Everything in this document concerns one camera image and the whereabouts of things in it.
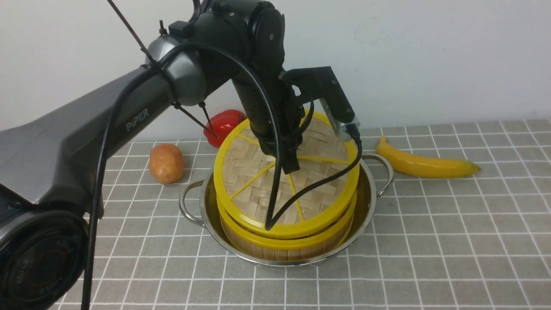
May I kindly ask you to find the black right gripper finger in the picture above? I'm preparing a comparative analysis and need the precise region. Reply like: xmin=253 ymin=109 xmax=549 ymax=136
xmin=282 ymin=146 xmax=300 ymax=174

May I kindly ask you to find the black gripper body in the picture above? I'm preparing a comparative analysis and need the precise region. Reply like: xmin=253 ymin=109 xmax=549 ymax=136
xmin=232 ymin=69 xmax=305 ymax=159

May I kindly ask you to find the yellow banana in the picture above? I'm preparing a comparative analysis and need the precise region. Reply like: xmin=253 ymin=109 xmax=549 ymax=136
xmin=376 ymin=136 xmax=482 ymax=179

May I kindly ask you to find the yellow bamboo steamer lid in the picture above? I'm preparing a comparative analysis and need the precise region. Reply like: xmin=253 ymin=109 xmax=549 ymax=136
xmin=213 ymin=112 xmax=360 ymax=239

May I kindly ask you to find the grey checkered tablecloth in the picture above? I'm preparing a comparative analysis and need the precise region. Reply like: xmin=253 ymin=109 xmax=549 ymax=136
xmin=90 ymin=119 xmax=551 ymax=310

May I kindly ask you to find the red bell pepper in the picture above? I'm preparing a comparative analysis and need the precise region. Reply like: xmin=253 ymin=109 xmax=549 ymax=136
xmin=203 ymin=109 xmax=247 ymax=149

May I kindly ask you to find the stainless steel pot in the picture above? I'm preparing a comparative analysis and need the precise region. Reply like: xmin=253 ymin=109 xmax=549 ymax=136
xmin=179 ymin=154 xmax=394 ymax=269

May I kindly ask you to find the brown potato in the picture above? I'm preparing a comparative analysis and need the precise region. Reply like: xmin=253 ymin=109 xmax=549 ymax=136
xmin=149 ymin=143 xmax=184 ymax=185

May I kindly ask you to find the yellow bamboo steamer basket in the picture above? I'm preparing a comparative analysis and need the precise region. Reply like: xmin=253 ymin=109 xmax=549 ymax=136
xmin=218 ymin=192 xmax=357 ymax=262

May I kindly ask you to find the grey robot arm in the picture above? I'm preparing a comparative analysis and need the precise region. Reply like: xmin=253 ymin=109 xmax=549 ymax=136
xmin=0 ymin=0 xmax=304 ymax=310

